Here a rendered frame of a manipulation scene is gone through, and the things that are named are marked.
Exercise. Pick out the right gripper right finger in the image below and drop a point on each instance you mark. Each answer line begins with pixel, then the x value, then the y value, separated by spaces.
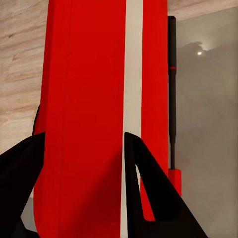
pixel 173 219

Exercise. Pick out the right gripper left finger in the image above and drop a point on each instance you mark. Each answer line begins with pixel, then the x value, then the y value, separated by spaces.
pixel 20 167

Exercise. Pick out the coffee table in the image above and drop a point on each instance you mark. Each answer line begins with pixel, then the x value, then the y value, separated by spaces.
pixel 206 147

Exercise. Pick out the radio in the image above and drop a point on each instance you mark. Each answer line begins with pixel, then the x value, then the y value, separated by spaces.
pixel 109 67

